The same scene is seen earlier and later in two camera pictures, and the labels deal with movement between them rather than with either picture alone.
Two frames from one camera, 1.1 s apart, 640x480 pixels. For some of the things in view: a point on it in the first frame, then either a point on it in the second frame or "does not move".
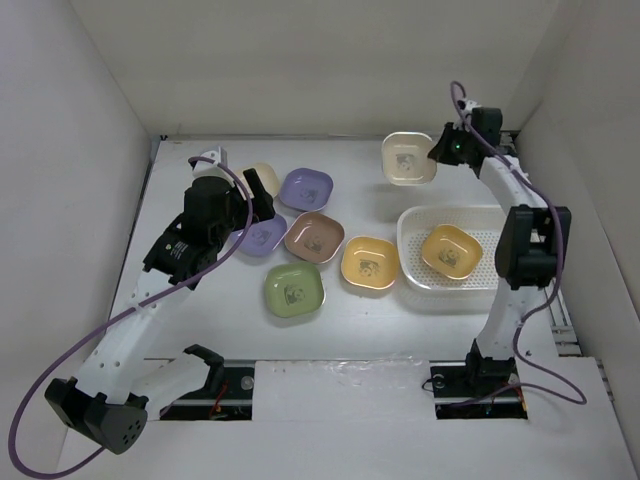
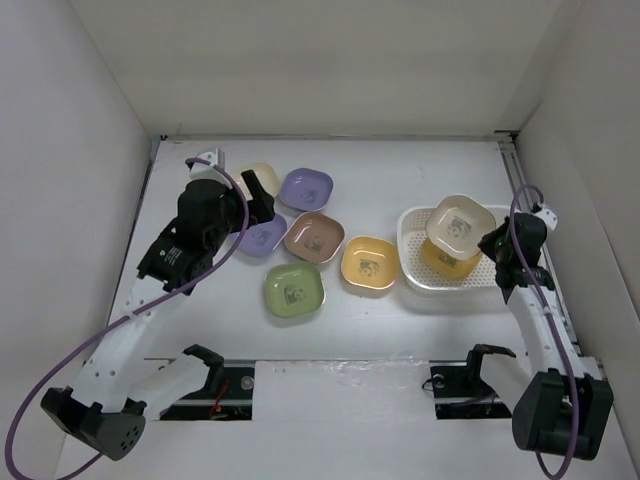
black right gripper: (439, 153) -> (503, 228)
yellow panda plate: (452, 251) does not move
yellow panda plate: (369, 262) does not move
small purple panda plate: (306, 189) does not move
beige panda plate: (405, 158) -> (461, 226)
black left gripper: (261, 200) does not move
